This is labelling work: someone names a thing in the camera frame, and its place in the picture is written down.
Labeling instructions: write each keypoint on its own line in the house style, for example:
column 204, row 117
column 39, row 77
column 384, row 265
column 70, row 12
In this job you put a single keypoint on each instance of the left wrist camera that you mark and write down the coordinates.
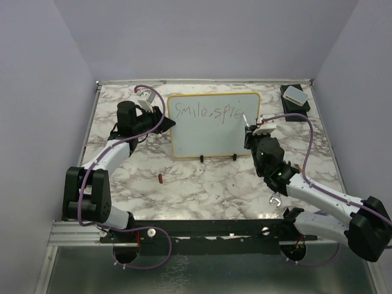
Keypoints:
column 145, row 99

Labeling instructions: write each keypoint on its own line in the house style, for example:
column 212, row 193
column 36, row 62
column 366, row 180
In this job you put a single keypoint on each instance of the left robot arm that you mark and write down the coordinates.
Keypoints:
column 87, row 194

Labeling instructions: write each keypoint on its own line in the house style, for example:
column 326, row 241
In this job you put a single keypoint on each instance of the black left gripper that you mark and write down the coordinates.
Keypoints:
column 156, row 116

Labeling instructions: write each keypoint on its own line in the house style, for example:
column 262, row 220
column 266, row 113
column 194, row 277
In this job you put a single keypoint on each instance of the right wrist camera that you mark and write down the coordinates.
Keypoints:
column 265, row 124

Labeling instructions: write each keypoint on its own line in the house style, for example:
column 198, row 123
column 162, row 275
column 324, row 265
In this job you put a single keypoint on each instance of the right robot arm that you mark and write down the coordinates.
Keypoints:
column 362, row 225

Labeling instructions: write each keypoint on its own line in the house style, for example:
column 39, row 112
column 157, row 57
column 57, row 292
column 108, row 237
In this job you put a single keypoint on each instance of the white network switch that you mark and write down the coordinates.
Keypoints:
column 295, row 96

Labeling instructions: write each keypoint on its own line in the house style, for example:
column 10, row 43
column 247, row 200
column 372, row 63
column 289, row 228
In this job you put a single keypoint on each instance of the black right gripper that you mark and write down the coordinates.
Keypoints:
column 250, row 136

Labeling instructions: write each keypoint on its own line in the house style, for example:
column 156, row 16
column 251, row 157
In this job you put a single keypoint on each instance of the silver open-end wrench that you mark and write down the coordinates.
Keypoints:
column 275, row 199

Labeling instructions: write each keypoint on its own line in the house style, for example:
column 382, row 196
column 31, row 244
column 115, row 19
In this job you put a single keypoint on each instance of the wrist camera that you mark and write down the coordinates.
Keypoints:
column 265, row 124
column 145, row 99

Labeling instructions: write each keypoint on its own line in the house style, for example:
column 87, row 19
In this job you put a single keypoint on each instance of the lower black box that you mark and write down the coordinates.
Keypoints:
column 295, row 117

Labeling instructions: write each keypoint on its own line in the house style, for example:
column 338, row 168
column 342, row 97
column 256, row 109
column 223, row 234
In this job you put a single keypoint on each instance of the yellow framed whiteboard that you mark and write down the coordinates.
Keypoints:
column 211, row 125

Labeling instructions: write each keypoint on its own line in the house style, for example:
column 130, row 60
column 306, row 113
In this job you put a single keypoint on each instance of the upper black box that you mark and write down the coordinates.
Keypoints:
column 291, row 107

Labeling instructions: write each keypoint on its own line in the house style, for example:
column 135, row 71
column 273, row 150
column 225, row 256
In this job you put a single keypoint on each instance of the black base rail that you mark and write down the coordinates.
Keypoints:
column 207, row 237

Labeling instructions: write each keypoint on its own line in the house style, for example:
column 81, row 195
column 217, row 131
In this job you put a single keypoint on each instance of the black box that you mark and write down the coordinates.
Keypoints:
column 295, row 117
column 291, row 107

